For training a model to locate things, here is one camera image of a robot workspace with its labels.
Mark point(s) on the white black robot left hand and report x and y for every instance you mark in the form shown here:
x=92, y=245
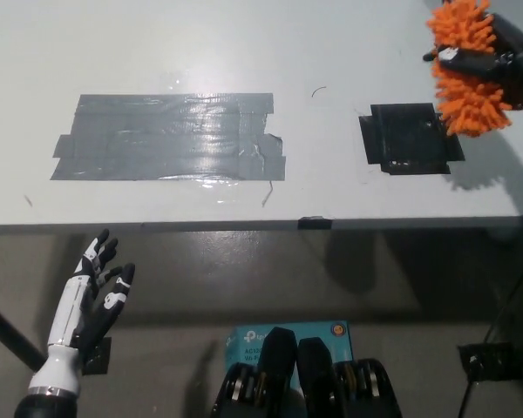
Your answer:
x=69, y=309

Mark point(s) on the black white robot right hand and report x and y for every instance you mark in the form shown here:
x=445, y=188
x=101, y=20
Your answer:
x=516, y=61

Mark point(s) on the orange microfibre duster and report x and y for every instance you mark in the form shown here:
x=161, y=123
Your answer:
x=470, y=104

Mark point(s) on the black robot torso blocks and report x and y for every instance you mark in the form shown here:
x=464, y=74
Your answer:
x=279, y=370

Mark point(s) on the black table leg bar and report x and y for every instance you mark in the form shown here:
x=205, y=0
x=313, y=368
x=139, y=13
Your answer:
x=8, y=333

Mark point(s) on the black tape square patch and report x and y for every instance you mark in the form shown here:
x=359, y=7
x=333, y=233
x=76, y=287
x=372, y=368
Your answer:
x=403, y=139

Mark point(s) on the teal router cardboard box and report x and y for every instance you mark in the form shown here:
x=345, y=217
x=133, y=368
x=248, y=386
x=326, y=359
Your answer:
x=244, y=344

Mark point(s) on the small black tape strip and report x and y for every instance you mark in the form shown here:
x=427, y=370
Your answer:
x=314, y=223

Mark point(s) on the grey duct tape patch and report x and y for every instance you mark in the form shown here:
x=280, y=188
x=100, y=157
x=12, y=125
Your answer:
x=165, y=137

